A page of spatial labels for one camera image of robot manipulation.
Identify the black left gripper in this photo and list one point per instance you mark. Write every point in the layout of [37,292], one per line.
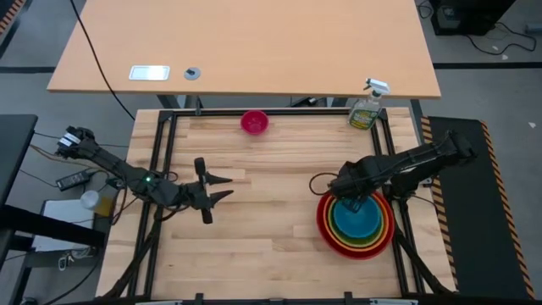
[199,195]

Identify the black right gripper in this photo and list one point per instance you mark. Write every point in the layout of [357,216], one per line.
[355,178]

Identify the blue plastic bowl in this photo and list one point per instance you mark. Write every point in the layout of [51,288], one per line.
[362,224]

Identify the green plastic bowl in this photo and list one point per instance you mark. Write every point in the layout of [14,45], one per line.
[355,242]

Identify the yellow plastic bowl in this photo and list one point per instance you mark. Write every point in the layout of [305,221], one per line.
[355,248]

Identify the orange plastic bowl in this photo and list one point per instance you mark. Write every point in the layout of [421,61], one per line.
[355,251]

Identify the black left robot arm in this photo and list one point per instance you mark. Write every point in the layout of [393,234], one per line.
[110,163]

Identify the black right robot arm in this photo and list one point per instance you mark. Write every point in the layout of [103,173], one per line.
[423,159]

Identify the stack of coloured bowls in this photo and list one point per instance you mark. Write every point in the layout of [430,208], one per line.
[355,256]

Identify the small magenta plastic bowl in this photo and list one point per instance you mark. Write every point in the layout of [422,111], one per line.
[254,123]

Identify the Simple Green spray bottle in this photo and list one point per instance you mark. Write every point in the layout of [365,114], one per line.
[364,116]

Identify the yellow translucent block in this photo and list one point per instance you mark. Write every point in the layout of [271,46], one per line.
[106,206]

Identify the round grey desk grommet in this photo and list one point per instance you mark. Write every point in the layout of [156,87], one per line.
[192,73]

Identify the black hazard-striped floor mat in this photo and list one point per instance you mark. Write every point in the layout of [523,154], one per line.
[474,212]

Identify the white plastic cup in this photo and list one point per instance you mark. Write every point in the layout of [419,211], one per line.
[90,199]

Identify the black power adapter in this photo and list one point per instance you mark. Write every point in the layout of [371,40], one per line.
[73,180]

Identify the light wooden desk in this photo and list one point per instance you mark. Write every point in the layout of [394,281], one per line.
[254,42]

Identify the white paper sheet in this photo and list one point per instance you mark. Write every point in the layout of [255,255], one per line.
[63,217]

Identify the black equipment case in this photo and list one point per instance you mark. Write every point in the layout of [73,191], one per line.
[470,17]

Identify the black aluminium table frame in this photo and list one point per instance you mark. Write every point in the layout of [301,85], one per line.
[296,112]

